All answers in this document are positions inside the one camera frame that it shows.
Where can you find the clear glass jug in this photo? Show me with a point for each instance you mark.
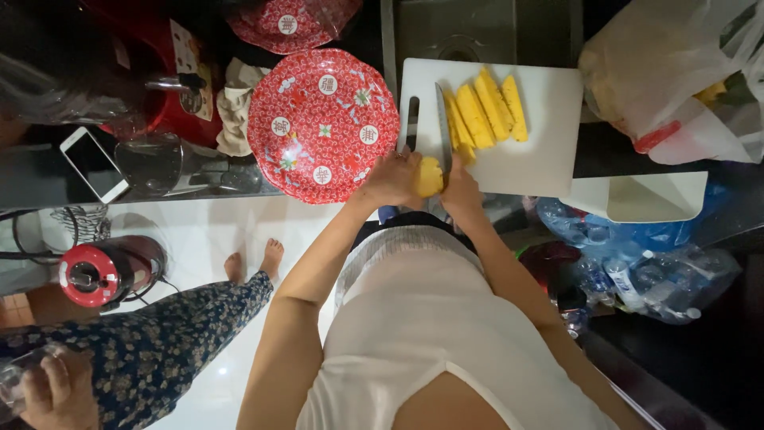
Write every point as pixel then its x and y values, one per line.
pixel 155 164

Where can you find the kitchen knife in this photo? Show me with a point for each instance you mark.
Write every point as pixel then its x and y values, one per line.
pixel 443 122

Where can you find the small yellow pineapple piece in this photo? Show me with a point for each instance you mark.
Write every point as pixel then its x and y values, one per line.
pixel 465 152

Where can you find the person's left fingers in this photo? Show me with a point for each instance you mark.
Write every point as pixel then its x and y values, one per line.
pixel 409 158

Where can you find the white plastic cutting board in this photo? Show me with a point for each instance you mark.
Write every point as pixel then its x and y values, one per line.
pixel 537 149

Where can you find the clear drinking glass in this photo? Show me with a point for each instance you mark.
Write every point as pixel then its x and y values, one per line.
pixel 15 379

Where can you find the translucent plastic bag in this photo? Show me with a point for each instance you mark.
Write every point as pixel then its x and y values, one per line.
pixel 656 65

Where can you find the clear plastic blender jar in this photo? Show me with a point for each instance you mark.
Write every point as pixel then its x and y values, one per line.
pixel 53 89

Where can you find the red kitchen appliance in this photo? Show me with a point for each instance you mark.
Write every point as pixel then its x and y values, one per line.
pixel 173 65

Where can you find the person's white top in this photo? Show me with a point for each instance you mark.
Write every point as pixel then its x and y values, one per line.
pixel 418 334

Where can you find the blue bag of plastic bottles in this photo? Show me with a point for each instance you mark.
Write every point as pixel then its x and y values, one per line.
pixel 650 269

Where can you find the steel sink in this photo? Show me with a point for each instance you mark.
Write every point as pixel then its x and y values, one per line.
pixel 477 30

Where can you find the yellow pineapple slice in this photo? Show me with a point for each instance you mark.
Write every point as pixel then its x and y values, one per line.
pixel 456 125
pixel 493 104
pixel 474 119
pixel 515 107

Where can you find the beige cloth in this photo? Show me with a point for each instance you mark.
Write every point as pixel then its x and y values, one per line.
pixel 236 110

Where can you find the white smartphone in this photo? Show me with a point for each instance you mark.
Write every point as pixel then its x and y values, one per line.
pixel 94 164

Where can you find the person's left hand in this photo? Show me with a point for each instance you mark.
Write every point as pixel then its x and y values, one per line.
pixel 385 182

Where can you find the large red patterned plate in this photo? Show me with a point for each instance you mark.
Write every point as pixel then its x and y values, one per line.
pixel 322 128

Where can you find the person's right fingers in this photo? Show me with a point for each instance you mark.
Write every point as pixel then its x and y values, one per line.
pixel 453 173

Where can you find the person's right hand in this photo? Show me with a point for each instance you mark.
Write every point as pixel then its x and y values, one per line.
pixel 462 194

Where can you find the yellow pineapple chunk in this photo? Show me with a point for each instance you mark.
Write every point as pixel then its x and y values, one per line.
pixel 430 178

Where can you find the white plastic container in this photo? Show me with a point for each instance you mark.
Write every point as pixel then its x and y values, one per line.
pixel 650 197

